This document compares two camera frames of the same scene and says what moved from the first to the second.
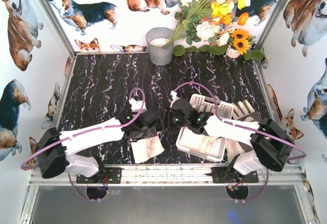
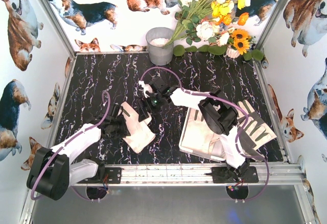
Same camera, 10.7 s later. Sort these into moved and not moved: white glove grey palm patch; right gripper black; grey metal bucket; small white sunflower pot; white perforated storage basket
Moved: white glove grey palm patch; right gripper black
Not moved: small white sunflower pot; white perforated storage basket; grey metal bucket
